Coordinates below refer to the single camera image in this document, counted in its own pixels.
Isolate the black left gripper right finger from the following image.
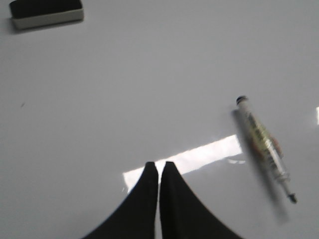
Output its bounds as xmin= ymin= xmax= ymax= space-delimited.
xmin=159 ymin=161 xmax=240 ymax=239

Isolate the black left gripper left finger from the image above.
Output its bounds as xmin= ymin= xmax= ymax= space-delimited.
xmin=84 ymin=162 xmax=159 ymax=239

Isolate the white black whiteboard marker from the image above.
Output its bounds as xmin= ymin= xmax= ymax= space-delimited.
xmin=236 ymin=96 xmax=297 ymax=204

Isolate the black white whiteboard eraser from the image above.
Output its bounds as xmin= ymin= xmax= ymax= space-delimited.
xmin=9 ymin=0 xmax=84 ymax=30

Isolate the white whiteboard with aluminium frame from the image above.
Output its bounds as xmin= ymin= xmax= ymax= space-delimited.
xmin=0 ymin=0 xmax=319 ymax=239

